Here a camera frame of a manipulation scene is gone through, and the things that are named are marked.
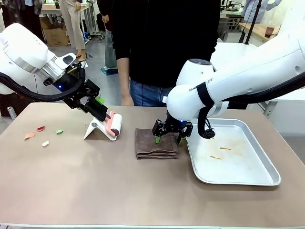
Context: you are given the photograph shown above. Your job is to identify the bystander in dark top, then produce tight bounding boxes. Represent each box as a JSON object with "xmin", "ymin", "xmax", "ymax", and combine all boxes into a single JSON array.
[{"xmin": 97, "ymin": 0, "xmax": 118, "ymax": 70}]

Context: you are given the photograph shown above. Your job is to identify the black velcro strap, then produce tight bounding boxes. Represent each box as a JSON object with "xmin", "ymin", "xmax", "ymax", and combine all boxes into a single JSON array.
[{"xmin": 198, "ymin": 83, "xmax": 215, "ymax": 107}]

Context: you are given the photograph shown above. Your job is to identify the white lint roller stand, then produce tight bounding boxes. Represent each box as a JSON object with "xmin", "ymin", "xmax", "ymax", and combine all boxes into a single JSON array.
[{"xmin": 83, "ymin": 116, "xmax": 117, "ymax": 142}]

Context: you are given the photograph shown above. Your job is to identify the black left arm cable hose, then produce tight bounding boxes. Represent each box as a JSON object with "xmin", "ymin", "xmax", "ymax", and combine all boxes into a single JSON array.
[{"xmin": 0, "ymin": 62, "xmax": 87, "ymax": 102}]

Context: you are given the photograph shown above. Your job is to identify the person's right forearm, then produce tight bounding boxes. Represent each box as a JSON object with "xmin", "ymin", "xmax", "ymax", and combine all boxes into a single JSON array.
[{"xmin": 117, "ymin": 58, "xmax": 131, "ymax": 95}]

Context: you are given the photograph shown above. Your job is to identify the brown towel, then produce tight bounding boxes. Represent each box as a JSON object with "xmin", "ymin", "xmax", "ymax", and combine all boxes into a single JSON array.
[{"xmin": 134, "ymin": 128, "xmax": 179, "ymax": 160}]

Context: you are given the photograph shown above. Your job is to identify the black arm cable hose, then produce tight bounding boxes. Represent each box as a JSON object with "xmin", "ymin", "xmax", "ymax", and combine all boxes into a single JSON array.
[
  {"xmin": 0, "ymin": 62, "xmax": 87, "ymax": 102},
  {"xmin": 197, "ymin": 75, "xmax": 305, "ymax": 140}
]

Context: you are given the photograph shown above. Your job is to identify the blue jeans of person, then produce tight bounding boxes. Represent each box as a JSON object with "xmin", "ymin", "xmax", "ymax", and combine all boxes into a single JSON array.
[{"xmin": 128, "ymin": 78, "xmax": 173, "ymax": 107}]

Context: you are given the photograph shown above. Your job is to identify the teal floor mat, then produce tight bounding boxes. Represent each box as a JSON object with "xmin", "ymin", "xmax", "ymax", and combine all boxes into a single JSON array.
[{"xmin": 100, "ymin": 67, "xmax": 119, "ymax": 76}]

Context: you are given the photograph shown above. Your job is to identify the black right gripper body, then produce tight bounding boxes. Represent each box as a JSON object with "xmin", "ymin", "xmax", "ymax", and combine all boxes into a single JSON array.
[{"xmin": 164, "ymin": 118, "xmax": 189, "ymax": 135}]

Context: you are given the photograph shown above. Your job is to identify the bystander in light blue shirt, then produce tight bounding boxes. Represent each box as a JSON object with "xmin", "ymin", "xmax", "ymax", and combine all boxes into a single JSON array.
[{"xmin": 242, "ymin": 0, "xmax": 283, "ymax": 24}]

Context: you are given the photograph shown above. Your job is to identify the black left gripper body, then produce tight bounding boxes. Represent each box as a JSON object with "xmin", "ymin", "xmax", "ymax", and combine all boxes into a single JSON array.
[{"xmin": 52, "ymin": 69, "xmax": 86, "ymax": 99}]

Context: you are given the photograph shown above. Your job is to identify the silver metal tray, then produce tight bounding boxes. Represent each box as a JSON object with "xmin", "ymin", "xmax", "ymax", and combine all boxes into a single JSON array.
[{"xmin": 185, "ymin": 118, "xmax": 282, "ymax": 186}]

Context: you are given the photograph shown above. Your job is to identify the brown cardboard box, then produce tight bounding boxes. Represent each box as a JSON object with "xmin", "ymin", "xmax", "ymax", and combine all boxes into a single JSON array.
[{"xmin": 40, "ymin": 17, "xmax": 70, "ymax": 46}]

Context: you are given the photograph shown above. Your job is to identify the black tripod pole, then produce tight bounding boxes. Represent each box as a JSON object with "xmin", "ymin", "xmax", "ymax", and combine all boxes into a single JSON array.
[{"xmin": 244, "ymin": 0, "xmax": 263, "ymax": 45}]

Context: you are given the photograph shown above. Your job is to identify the wooden workbench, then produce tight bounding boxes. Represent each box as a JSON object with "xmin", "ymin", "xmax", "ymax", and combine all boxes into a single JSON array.
[{"xmin": 238, "ymin": 22, "xmax": 280, "ymax": 40}]

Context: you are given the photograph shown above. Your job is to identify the person's right hand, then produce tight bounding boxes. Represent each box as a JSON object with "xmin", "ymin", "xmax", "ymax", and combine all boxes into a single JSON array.
[{"xmin": 121, "ymin": 93, "xmax": 134, "ymax": 106}]

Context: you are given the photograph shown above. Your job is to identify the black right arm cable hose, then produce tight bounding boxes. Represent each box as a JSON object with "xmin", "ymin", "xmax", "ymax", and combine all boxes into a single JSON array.
[{"xmin": 197, "ymin": 75, "xmax": 305, "ymax": 140}]

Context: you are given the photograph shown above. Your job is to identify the bystander in beige trousers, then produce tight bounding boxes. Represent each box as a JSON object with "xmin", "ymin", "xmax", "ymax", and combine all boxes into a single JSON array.
[{"xmin": 59, "ymin": 0, "xmax": 87, "ymax": 62}]

